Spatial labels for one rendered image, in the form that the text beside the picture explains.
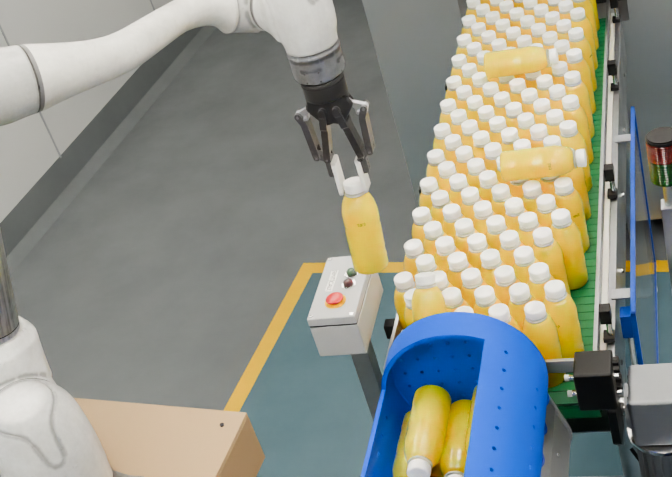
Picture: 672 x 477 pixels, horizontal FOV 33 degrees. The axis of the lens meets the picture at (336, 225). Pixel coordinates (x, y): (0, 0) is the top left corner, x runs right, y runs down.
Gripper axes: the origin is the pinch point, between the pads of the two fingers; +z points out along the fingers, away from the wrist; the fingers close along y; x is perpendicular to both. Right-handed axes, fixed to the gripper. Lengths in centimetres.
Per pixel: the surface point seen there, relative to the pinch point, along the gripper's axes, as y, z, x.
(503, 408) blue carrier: 27, 22, -37
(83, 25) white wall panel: -220, 87, 300
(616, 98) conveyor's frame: 39, 51, 106
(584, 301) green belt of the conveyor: 33, 51, 23
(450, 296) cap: 10.6, 33.6, 5.3
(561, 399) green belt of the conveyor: 30, 52, -5
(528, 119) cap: 21, 33, 69
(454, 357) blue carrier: 15.6, 28.0, -18.7
